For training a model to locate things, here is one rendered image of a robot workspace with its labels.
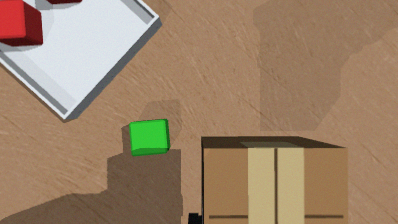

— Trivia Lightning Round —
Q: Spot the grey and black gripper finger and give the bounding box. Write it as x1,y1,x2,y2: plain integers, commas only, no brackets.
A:
188,213,203,224

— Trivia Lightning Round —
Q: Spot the brown cardboard box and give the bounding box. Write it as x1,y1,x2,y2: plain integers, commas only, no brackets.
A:
201,136,348,224

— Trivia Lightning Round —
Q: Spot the green block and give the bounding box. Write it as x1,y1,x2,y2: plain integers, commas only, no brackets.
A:
129,119,171,156

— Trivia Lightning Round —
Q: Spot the red block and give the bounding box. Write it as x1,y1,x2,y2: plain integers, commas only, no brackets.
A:
0,0,43,47
47,0,82,5

